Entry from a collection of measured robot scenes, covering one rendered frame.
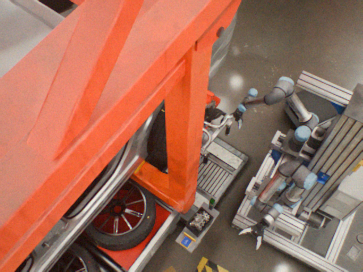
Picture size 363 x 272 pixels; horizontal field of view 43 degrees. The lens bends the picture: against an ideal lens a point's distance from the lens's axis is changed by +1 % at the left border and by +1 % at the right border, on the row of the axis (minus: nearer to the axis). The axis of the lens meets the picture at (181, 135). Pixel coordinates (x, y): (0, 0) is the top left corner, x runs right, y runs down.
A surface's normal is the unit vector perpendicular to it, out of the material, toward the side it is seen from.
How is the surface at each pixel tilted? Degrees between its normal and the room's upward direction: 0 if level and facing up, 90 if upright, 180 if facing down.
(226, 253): 0
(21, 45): 8
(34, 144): 40
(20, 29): 7
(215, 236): 0
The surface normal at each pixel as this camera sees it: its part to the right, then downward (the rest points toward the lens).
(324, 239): 0.01, -0.45
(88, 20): -0.37, 0.12
